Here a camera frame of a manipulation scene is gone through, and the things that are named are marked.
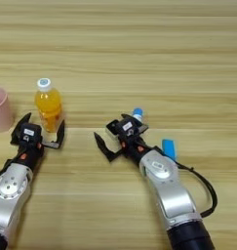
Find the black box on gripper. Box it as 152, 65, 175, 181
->
115, 117, 140, 138
20, 123, 43, 145

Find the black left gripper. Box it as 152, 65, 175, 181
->
10, 112, 66, 172

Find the orange juice bottle white cap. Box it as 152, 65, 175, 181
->
34, 77, 64, 134

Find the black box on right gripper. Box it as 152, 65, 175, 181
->
115, 117, 140, 138

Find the pink plastic cup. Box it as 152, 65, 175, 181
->
0, 86, 15, 134

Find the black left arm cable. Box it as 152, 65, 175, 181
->
0, 158, 17, 180

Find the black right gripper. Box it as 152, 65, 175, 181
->
93, 112, 157, 168

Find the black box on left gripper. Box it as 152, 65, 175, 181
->
20, 123, 43, 145

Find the blue bar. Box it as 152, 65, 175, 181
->
161, 139, 178, 162

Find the blue glue stick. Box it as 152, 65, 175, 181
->
132, 106, 144, 124

